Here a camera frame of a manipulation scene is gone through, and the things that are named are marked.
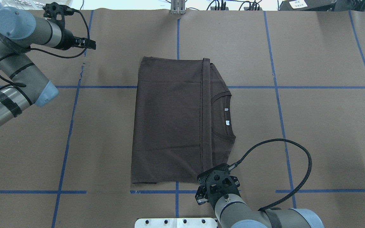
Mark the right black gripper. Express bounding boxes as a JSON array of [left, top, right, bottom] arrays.
[[195, 163, 240, 206]]

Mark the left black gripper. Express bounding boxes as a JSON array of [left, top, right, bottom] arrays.
[[43, 2, 97, 50]]

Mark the brown t-shirt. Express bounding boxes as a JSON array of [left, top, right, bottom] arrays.
[[131, 57, 236, 184]]

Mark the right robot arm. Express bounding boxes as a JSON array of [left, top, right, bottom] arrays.
[[195, 163, 323, 228]]

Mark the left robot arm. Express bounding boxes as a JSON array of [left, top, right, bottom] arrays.
[[0, 2, 97, 127]]

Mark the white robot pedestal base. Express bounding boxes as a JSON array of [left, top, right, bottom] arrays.
[[134, 218, 218, 228]]

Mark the aluminium frame post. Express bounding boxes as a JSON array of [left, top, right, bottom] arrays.
[[168, 0, 186, 15]]

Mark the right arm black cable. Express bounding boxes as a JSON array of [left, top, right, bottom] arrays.
[[228, 139, 313, 212]]

